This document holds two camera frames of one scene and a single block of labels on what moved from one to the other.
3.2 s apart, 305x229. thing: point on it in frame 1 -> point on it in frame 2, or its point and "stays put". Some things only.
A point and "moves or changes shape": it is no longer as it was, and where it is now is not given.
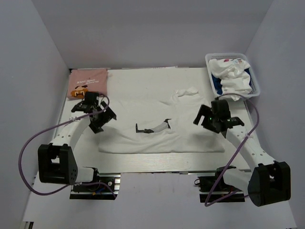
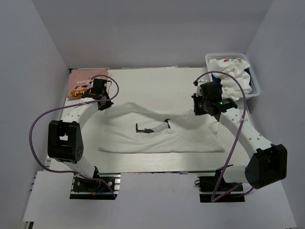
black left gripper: x=107 y=115 -> x=108 y=104
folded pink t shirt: x=82 y=80 stays put
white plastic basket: x=256 y=88 stays put
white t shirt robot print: x=160 y=123 moves or changes shape
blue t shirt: x=217 y=82 stays put
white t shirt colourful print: x=236 y=78 stays put
